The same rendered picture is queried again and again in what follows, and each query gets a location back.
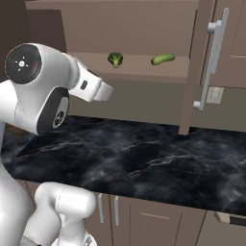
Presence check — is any grey base cabinet handle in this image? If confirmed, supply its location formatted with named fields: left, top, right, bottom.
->
left=97, top=192, right=106, bottom=225
left=112, top=195, right=120, bottom=227

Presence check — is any brown base cabinet door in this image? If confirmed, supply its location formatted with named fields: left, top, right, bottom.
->
left=109, top=194, right=208, bottom=246
left=84, top=191, right=112, bottom=246

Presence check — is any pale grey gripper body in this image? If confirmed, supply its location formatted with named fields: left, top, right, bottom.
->
left=92, top=79, right=114, bottom=103

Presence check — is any grey drawer handle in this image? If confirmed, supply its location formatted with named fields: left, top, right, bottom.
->
left=213, top=210, right=246, bottom=228

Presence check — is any brown panelled cabinet door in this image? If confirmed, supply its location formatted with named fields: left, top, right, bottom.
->
left=200, top=0, right=246, bottom=89

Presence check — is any green broccoli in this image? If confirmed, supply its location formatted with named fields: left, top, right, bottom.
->
left=107, top=51, right=125, bottom=69

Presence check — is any green cucumber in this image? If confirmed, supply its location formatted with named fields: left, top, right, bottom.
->
left=150, top=53, right=177, bottom=66

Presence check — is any brown drawer front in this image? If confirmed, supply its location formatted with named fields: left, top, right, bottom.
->
left=195, top=209, right=246, bottom=246

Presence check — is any beige wall outlet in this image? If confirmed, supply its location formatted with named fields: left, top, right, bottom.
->
left=205, top=86, right=226, bottom=105

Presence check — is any long grey door handle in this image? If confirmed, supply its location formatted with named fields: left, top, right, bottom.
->
left=192, top=7, right=231, bottom=112

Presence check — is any open brown wall cabinet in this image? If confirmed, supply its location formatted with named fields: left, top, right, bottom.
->
left=25, top=0, right=202, bottom=86

